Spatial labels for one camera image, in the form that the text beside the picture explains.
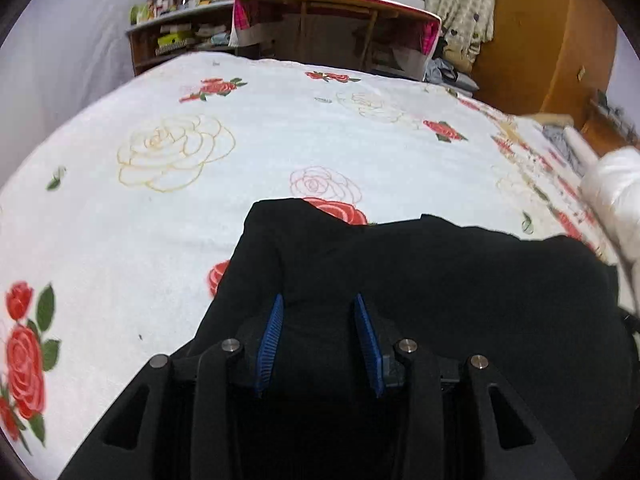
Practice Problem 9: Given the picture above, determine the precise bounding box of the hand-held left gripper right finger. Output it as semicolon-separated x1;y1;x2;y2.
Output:
353;294;576;480

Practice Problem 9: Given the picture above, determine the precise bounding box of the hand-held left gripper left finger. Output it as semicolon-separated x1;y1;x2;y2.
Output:
57;294;286;480

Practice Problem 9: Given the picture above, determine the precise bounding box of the black jacket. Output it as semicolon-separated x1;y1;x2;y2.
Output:
192;199;640;480

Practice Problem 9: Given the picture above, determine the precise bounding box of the pile of clothes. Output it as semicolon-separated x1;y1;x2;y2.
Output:
425;57;478;93

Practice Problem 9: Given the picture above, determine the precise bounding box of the floral bed sheet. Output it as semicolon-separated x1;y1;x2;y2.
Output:
0;50;621;480

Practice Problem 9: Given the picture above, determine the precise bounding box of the grey cloth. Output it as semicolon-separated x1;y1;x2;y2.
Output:
542;115;596;176

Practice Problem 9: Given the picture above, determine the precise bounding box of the white duvet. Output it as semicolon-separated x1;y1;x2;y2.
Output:
579;147;640;286

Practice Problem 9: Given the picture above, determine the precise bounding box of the wooden headboard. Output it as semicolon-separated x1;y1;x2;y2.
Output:
580;105;640;157

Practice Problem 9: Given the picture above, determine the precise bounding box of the wooden shelf unit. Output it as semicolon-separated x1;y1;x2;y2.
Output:
125;2;241;77

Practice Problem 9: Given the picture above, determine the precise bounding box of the wooden wardrobe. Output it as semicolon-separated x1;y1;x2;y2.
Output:
470;0;618;126

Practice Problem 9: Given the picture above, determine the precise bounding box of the heart patterned curtain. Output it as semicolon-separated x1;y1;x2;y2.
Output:
422;0;501;68

